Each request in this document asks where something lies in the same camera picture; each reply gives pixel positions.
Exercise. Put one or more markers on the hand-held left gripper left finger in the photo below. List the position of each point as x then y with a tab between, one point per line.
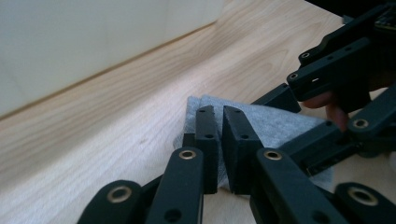
205	146

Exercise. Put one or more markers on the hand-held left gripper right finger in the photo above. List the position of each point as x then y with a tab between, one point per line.
239	149

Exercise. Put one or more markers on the grey sock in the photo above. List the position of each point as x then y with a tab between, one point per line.
274	124

